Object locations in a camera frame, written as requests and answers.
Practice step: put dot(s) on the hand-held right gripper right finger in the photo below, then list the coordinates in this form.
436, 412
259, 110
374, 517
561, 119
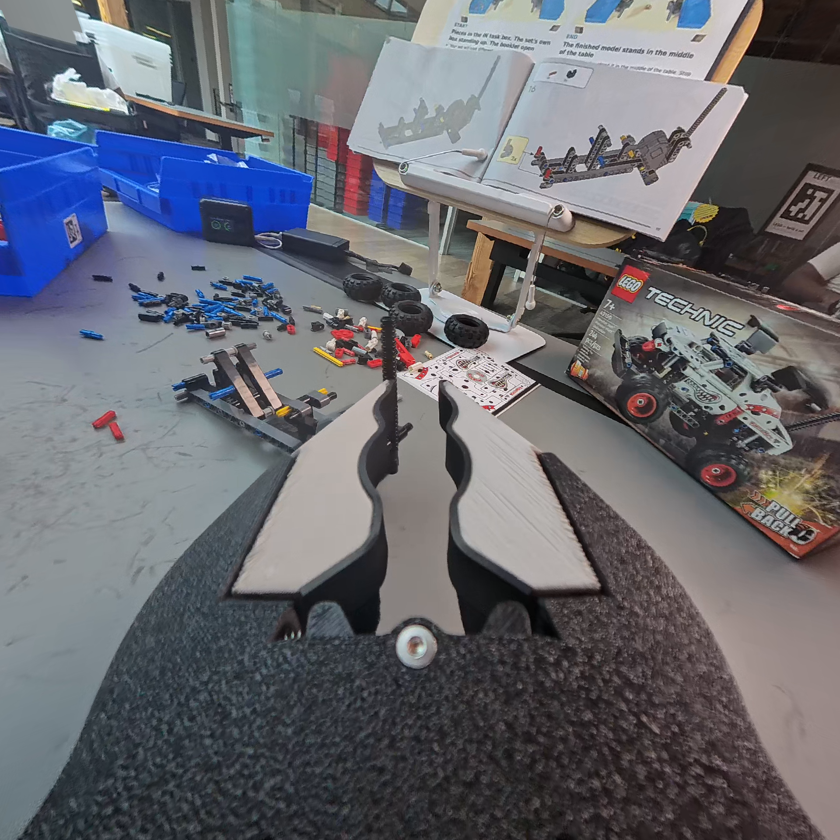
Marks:
518, 525

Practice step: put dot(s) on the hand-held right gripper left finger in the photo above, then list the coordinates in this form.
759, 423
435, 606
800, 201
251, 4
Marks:
308, 525

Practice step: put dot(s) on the toy brick chassis model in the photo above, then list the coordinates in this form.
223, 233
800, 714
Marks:
249, 400

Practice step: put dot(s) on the grey desk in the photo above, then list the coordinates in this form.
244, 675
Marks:
98, 525

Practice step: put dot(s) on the printed task sheet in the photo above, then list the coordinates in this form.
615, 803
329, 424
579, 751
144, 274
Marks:
623, 39

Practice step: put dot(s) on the white sticker sheet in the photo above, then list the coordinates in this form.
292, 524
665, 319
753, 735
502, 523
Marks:
472, 380

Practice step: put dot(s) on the pile of mixed small bricks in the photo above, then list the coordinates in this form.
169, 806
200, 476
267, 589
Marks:
361, 344

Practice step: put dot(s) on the toy truck set box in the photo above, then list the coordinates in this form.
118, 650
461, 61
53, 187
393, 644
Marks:
709, 394

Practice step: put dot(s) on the pile of blue black pins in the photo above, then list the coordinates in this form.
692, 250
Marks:
210, 308

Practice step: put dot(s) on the wooden side table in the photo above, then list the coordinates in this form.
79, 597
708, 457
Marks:
482, 262

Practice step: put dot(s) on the black power adapter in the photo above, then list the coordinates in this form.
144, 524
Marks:
315, 243

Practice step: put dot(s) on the small black display device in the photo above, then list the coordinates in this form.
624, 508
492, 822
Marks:
225, 222

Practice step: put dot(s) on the white wooden book stand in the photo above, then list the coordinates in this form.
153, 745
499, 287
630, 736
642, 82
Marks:
472, 193

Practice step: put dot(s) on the stack of red blue crates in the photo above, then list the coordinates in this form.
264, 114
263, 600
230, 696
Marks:
354, 184

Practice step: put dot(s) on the clear plastic bags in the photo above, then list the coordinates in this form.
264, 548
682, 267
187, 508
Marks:
226, 159

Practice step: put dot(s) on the blue plastic bin with tag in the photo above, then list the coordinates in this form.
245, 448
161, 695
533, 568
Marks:
39, 216

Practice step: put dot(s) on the open instruction booklet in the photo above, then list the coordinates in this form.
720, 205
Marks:
590, 118

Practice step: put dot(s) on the wooden background table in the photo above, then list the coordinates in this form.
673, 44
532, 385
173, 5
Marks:
197, 115

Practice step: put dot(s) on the black framed marker sign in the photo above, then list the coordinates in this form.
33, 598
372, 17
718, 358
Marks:
804, 200

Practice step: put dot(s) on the white printer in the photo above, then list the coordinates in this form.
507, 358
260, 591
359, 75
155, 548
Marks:
131, 62

